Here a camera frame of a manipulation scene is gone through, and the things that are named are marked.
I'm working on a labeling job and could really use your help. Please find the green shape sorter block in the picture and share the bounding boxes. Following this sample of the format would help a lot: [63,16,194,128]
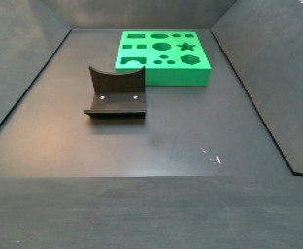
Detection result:
[114,30,211,87]

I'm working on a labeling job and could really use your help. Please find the black curved holder stand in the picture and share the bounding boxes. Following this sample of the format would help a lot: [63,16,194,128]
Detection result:
[83,67,146,117]

